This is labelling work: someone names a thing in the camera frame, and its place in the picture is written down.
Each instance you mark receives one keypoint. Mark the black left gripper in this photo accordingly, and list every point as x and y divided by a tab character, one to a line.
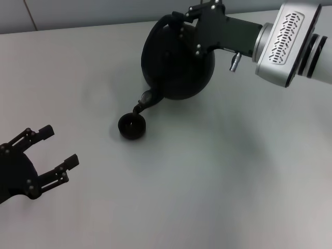
15	173

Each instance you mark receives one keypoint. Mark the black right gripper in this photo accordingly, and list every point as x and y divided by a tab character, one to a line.
223	31

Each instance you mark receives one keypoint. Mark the small black teacup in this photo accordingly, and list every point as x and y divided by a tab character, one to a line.
131	127

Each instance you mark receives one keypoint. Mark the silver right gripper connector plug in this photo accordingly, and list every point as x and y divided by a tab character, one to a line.
234	62

